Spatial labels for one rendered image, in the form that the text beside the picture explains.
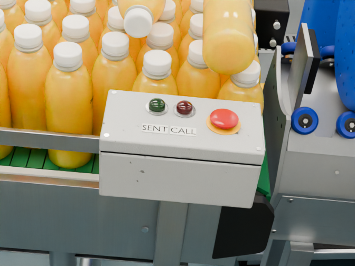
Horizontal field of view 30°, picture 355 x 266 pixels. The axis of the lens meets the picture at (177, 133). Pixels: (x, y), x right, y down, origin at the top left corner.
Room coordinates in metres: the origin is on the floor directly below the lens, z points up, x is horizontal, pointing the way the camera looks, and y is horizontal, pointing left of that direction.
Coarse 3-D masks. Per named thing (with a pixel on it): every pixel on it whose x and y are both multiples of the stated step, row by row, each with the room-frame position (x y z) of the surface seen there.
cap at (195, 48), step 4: (196, 40) 0.81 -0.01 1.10; (200, 40) 0.81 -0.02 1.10; (192, 44) 0.80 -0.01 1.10; (196, 44) 0.80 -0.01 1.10; (200, 44) 0.80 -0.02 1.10; (192, 48) 0.79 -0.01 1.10; (196, 48) 0.79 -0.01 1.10; (200, 48) 0.79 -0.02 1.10; (192, 52) 0.78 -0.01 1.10; (196, 52) 0.78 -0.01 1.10; (200, 52) 0.78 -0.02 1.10; (192, 56) 0.78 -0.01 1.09; (196, 56) 0.78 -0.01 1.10; (200, 56) 0.78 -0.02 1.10; (192, 60) 0.78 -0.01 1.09; (196, 60) 0.78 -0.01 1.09; (200, 60) 0.78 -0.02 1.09
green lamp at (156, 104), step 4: (152, 100) 0.65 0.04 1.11; (156, 100) 0.65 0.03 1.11; (160, 100) 0.65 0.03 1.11; (148, 104) 0.65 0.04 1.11; (152, 104) 0.65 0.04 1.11; (156, 104) 0.65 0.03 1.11; (160, 104) 0.65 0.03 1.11; (164, 104) 0.65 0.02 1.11; (152, 108) 0.64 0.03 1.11; (156, 108) 0.64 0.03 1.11; (160, 108) 0.64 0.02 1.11; (164, 108) 0.65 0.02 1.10
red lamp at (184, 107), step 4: (184, 100) 0.66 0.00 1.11; (176, 104) 0.65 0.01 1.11; (180, 104) 0.65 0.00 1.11; (184, 104) 0.65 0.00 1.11; (188, 104) 0.65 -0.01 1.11; (176, 108) 0.65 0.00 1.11; (180, 108) 0.65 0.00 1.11; (184, 108) 0.65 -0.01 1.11; (188, 108) 0.65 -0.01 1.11; (192, 108) 0.65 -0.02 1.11; (180, 112) 0.64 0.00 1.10; (184, 112) 0.64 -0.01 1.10; (188, 112) 0.64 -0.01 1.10
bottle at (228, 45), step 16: (208, 0) 0.84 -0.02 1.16; (224, 0) 0.82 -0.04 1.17; (240, 0) 0.82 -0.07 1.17; (208, 16) 0.79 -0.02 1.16; (224, 16) 0.77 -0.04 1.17; (240, 16) 0.78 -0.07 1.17; (208, 32) 0.75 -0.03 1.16; (224, 32) 0.74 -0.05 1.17; (240, 32) 0.74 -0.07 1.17; (208, 48) 0.73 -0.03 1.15; (224, 48) 0.74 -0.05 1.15; (240, 48) 0.74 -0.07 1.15; (208, 64) 0.73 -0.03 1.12; (224, 64) 0.74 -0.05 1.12; (240, 64) 0.73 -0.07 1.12
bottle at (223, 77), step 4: (256, 52) 0.83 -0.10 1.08; (256, 56) 0.84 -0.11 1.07; (256, 60) 0.83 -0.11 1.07; (260, 68) 0.84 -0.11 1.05; (260, 72) 0.83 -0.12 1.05; (220, 76) 0.82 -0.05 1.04; (224, 76) 0.81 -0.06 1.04; (228, 76) 0.81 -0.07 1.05; (260, 76) 0.83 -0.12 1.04; (224, 80) 0.81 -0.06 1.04
